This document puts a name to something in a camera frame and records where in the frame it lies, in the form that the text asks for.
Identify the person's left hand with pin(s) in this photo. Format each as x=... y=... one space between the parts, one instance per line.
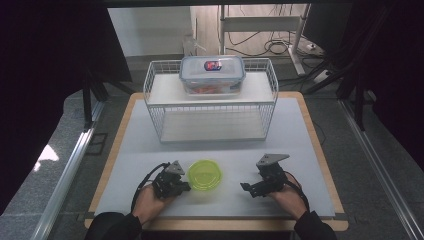
x=150 y=203

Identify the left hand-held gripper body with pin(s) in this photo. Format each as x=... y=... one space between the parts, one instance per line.
x=168 y=181

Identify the yellow-green bowl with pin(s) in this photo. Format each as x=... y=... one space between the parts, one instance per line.
x=204 y=175

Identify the white metal desk frame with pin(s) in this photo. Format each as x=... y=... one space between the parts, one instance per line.
x=263 y=23

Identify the aluminium rail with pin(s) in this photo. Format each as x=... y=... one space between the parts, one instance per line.
x=63 y=180
x=383 y=173

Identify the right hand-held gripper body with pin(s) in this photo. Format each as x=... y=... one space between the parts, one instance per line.
x=271 y=175

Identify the person's right hand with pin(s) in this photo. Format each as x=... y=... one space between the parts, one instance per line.
x=288 y=198

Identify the clear box with blue-rimmed lid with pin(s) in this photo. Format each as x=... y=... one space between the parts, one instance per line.
x=213 y=78

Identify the white power strip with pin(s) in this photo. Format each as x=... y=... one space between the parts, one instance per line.
x=321 y=76

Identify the black metal stand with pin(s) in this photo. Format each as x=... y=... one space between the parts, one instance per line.
x=89 y=96

